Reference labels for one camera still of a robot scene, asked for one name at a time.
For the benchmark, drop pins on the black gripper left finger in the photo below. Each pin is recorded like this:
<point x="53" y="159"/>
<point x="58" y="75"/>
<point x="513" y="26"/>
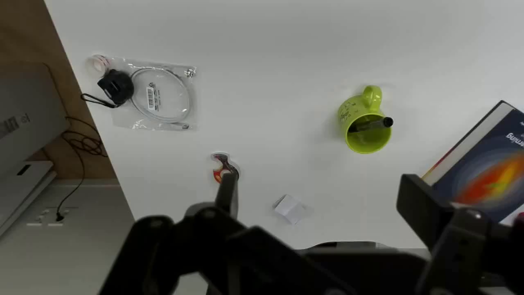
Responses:
<point x="219" y="251"/>

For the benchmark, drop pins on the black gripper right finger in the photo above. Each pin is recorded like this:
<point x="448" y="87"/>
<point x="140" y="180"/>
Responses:
<point x="464" y="251"/>

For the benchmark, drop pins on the yellow-green mug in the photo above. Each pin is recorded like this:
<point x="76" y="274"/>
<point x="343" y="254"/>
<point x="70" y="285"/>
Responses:
<point x="354" y="111"/>

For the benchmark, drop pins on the small white paper piece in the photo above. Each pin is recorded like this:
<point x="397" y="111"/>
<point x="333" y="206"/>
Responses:
<point x="289" y="208"/>

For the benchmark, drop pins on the blue hardcover book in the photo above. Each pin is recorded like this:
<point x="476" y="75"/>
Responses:
<point x="492" y="169"/>

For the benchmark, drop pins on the clear plastic bag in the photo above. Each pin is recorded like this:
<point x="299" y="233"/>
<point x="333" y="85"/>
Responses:
<point x="174" y="116"/>

